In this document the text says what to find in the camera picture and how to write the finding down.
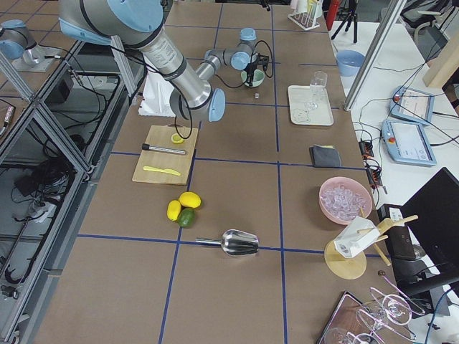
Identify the wooden mug tree stand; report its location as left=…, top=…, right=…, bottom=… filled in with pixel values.
left=324, top=215, right=418, bottom=280

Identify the yellow lemon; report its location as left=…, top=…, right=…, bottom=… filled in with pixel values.
left=166, top=199, right=182, bottom=221
left=179, top=191, right=202, bottom=209

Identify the lemon half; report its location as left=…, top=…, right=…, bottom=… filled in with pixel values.
left=171, top=133, right=184, bottom=144

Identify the pink bowl with ice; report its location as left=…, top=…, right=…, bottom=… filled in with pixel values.
left=318, top=176, right=373, bottom=225

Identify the wooden cutting board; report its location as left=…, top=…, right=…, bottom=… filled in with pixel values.
left=132, top=125, right=199, bottom=185

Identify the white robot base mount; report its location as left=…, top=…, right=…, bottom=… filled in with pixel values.
left=138, top=72, right=175, bottom=118

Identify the blue bowl with fork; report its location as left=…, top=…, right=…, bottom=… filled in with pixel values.
left=336, top=50, right=365, bottom=77

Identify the metal ice scoop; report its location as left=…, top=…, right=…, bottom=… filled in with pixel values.
left=195, top=229, right=259, bottom=257

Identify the light green bowl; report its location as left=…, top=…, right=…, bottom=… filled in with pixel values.
left=240, top=70, right=265, bottom=88

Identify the yellow plastic knife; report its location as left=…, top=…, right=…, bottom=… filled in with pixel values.
left=143, top=166, right=181, bottom=176

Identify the blue teach pendant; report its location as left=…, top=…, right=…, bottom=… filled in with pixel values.
left=389, top=86, right=435, bottom=126
left=382, top=120, right=437, bottom=167

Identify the white wire cup rack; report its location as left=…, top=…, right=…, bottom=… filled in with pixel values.
left=288, top=0, right=323, bottom=31

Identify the aluminium frame post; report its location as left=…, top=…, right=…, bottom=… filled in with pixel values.
left=344, top=0, right=407, bottom=111

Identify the grey folded cloth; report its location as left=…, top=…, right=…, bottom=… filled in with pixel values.
left=309, top=145, right=342, bottom=168

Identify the green lime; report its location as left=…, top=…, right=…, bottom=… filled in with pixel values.
left=177, top=208, right=196, bottom=228

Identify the blue teach pendant near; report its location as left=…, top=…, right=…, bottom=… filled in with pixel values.
left=382, top=120, right=437, bottom=167

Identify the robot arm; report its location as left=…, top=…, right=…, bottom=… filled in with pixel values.
left=59, top=0, right=269, bottom=122

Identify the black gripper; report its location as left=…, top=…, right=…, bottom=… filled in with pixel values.
left=245, top=53, right=269, bottom=87

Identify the cream bear tray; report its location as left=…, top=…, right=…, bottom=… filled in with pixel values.
left=288, top=85, right=333, bottom=126

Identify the clear wine glass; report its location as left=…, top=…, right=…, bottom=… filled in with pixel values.
left=305, top=71, right=328, bottom=110

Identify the red cylinder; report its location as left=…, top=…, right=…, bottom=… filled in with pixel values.
left=326, top=0, right=341, bottom=31

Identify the blue teach pendant far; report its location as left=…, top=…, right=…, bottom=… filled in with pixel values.
left=389, top=86, right=435, bottom=126

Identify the black monitor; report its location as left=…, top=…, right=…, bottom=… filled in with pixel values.
left=402, top=167, right=458, bottom=267

